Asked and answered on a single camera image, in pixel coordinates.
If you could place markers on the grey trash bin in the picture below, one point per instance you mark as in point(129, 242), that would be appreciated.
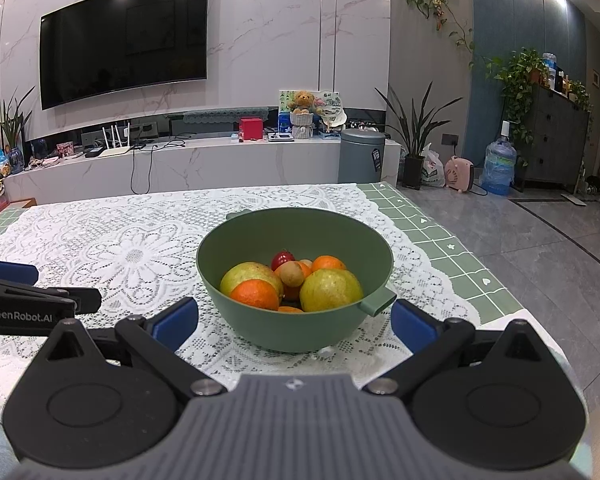
point(360, 157)

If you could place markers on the trailing potted plant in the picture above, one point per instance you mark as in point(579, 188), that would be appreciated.
point(517, 80)

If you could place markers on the red tomato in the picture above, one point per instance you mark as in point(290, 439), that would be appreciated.
point(282, 260)

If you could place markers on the pink heater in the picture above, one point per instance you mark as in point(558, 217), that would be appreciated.
point(459, 175)

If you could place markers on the slim green plant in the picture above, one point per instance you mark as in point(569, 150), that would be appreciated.
point(12, 125)

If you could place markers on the white plastic bag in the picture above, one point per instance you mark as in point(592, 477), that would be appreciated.
point(432, 170)

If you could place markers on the white router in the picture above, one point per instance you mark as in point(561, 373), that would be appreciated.
point(116, 147)

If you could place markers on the black wall television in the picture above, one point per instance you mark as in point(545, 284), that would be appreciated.
point(120, 40)

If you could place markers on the red box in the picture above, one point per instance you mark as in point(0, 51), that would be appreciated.
point(251, 129)

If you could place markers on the blue box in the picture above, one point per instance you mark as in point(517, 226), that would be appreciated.
point(285, 122)

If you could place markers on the pink photo card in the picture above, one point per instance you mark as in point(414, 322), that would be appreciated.
point(65, 149)

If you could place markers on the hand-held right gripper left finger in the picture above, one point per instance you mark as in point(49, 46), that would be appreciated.
point(177, 322)

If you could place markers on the small yellow fruit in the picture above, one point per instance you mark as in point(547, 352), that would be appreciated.
point(290, 273)

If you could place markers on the dark grey cabinet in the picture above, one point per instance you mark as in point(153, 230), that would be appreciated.
point(555, 140)

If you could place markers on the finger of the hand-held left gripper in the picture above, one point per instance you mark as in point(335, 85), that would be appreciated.
point(10, 271)
point(82, 297)

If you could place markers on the green colander bowl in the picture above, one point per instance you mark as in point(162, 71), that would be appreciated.
point(280, 332)

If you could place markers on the hanging green vine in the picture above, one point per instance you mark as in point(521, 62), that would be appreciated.
point(430, 2)

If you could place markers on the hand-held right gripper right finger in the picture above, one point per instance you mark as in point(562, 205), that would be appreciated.
point(412, 326)

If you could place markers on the long-leaf potted plant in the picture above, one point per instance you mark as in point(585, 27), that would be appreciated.
point(417, 135)

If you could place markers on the brown teddy bear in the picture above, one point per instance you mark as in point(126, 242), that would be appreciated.
point(301, 102)

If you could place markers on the paper hand fan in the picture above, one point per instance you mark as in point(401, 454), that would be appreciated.
point(336, 121)

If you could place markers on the blue water bottle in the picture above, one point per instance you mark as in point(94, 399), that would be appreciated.
point(499, 167)

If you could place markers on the white marble television console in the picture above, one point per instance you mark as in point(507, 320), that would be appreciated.
point(230, 165)

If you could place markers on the small digital scale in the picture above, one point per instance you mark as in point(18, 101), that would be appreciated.
point(280, 136)

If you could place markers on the small potted plant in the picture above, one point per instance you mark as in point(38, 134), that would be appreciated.
point(580, 94)

